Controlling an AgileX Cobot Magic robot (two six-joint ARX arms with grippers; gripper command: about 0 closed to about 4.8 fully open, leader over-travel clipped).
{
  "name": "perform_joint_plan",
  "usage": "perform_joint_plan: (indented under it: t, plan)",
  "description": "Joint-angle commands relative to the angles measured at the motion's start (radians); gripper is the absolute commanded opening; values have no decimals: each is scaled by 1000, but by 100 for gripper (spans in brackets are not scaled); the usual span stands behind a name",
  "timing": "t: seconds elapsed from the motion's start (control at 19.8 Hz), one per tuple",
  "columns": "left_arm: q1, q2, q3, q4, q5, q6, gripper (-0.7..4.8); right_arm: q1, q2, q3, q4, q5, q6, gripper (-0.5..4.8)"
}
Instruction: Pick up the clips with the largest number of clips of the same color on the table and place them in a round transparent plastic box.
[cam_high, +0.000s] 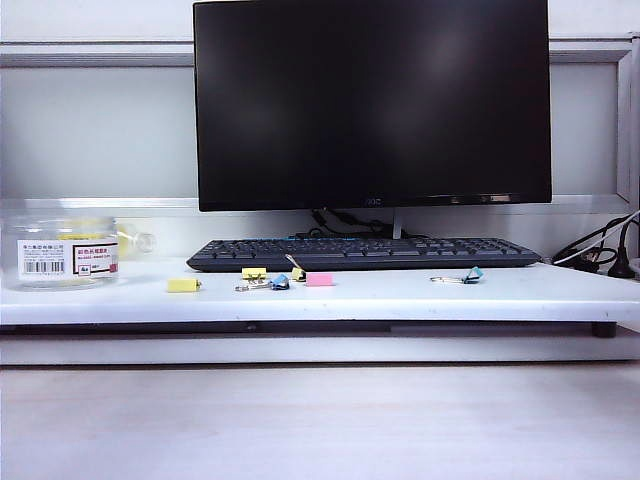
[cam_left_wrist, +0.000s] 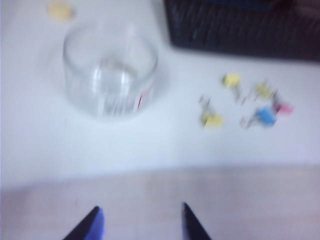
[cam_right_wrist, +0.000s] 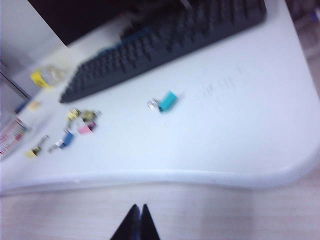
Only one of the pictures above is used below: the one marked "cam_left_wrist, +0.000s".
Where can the clear plastic labelled jar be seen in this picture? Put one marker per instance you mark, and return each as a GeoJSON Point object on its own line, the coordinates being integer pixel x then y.
{"type": "Point", "coordinates": [110, 70]}

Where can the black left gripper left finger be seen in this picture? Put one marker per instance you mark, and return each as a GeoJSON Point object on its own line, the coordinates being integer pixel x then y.
{"type": "Point", "coordinates": [90, 227]}

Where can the blue binder clip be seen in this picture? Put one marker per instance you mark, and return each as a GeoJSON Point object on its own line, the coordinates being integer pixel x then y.
{"type": "Point", "coordinates": [266, 115]}

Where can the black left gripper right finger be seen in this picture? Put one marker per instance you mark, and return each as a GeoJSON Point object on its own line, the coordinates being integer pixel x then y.
{"type": "Point", "coordinates": [191, 227]}

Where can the white raised desk board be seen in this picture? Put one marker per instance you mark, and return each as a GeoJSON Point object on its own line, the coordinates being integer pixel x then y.
{"type": "Point", "coordinates": [150, 140]}

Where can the black computer keyboard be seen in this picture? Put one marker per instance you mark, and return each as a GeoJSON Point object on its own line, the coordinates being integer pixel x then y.
{"type": "Point", "coordinates": [237, 25]}

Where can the beige round disc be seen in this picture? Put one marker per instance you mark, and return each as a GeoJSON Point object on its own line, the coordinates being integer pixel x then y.
{"type": "Point", "coordinates": [60, 10]}

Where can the yellow binder clip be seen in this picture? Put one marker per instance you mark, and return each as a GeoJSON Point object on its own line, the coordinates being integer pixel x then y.
{"type": "Point", "coordinates": [213, 120]}
{"type": "Point", "coordinates": [263, 90]}
{"type": "Point", "coordinates": [232, 80]}

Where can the pink binder clip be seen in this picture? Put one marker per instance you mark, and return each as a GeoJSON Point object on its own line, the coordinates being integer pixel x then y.
{"type": "Point", "coordinates": [285, 108]}

